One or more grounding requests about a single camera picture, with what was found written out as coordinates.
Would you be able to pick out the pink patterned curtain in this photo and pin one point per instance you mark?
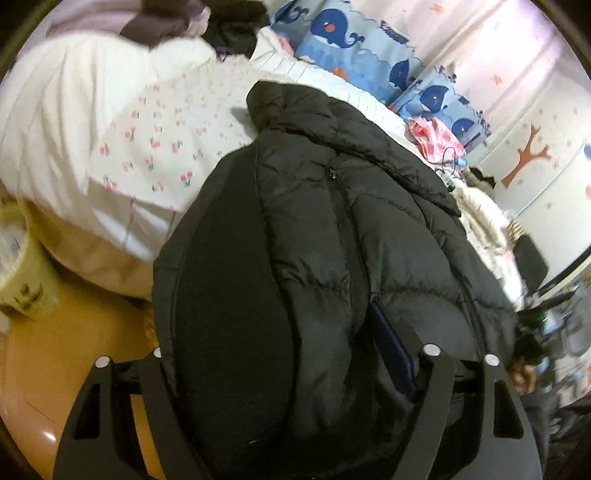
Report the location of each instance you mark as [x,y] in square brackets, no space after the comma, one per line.
[500,52]

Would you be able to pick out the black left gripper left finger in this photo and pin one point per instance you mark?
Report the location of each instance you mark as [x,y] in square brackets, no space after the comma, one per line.
[99,440]

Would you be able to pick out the pink checkered cloth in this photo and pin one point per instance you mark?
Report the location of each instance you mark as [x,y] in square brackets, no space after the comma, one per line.
[436,142]

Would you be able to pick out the black garment at bedhead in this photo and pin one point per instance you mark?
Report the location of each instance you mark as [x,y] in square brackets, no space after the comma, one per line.
[233,26]

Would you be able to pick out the blue whale pillow near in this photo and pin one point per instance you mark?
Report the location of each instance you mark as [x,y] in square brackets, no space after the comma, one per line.
[433,96]

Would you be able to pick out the blue whale pillow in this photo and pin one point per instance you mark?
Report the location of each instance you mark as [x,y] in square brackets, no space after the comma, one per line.
[433,96]
[337,37]

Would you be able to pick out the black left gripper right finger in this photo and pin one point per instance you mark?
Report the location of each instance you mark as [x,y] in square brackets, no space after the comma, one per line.
[468,422]

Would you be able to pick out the blue whale pillow far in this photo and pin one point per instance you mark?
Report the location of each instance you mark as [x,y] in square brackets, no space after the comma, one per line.
[337,37]

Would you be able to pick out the black puffer jacket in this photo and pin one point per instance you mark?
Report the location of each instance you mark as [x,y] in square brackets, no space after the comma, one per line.
[262,294]

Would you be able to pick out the white floral bed sheet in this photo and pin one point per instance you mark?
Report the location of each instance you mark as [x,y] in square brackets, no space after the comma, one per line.
[106,143]

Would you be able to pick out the white fluffy blanket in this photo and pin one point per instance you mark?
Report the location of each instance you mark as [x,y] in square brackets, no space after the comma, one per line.
[487,229]

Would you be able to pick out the brown grey garment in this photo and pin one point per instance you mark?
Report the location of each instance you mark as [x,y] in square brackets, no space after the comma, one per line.
[147,23]

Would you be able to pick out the yellow plastic basket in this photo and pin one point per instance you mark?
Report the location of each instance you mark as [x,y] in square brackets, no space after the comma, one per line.
[29,282]

